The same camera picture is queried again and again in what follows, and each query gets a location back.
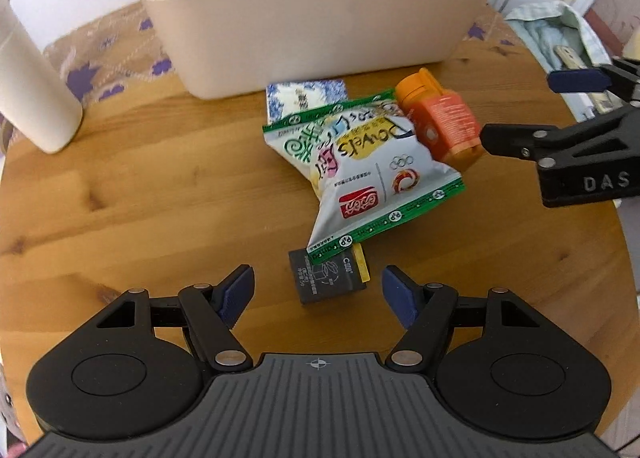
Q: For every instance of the light blue cloth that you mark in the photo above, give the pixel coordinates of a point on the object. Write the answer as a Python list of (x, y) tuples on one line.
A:
[(550, 32)]

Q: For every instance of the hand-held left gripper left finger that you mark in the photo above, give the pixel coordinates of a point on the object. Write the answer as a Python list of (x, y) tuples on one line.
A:
[(237, 295)]

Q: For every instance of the white cylindrical container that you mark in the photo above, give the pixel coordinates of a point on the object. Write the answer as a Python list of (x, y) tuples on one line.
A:
[(30, 77)]

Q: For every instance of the blue white tissue packet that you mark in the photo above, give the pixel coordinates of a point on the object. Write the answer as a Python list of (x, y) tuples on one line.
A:
[(300, 97)]

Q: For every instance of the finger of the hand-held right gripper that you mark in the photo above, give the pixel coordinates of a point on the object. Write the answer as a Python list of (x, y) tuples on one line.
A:
[(577, 80), (505, 137)]

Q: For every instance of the dark grey small box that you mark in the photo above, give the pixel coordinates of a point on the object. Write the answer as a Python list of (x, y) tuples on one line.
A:
[(325, 280)]

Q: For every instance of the orange plastic bottle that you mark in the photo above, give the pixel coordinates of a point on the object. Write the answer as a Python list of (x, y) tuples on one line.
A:
[(445, 122)]

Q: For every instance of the beige slim object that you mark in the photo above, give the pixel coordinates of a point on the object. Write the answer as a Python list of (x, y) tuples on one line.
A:
[(570, 56)]

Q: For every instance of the floral table mat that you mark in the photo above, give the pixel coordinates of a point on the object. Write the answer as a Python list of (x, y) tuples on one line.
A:
[(115, 57)]

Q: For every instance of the white green snack bag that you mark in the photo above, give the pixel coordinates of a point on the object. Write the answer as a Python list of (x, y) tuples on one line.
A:
[(360, 172)]

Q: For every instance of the beige plastic basket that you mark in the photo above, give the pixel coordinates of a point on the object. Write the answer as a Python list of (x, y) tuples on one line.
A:
[(310, 27)]

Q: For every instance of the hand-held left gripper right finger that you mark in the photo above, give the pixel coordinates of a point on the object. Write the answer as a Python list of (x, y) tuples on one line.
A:
[(400, 295)]

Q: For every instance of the wooden desk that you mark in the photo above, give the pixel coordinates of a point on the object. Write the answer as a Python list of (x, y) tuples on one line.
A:
[(150, 198)]

